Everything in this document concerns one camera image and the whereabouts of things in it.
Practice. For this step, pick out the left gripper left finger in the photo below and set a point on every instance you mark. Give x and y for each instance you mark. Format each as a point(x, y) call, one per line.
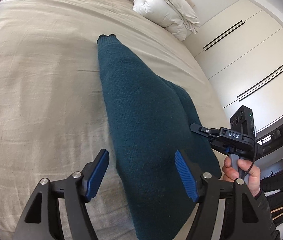
point(41, 218)

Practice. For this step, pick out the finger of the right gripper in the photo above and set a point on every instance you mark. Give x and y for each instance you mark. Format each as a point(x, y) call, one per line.
point(198, 129)

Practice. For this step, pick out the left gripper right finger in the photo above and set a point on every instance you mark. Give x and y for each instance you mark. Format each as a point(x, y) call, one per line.
point(242, 217)

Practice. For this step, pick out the dark teal knit sweater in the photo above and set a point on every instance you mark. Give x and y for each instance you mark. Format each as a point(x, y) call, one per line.
point(149, 119)

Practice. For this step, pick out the black bag on floor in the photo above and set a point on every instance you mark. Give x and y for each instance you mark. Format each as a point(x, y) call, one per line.
point(273, 189)

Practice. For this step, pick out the white wardrobe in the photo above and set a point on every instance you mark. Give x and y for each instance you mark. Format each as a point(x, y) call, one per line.
point(240, 50)

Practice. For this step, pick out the beige bed sheet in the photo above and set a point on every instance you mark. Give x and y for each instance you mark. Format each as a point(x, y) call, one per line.
point(52, 114)

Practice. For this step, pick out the white folded duvet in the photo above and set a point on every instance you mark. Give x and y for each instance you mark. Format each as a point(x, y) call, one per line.
point(176, 16)

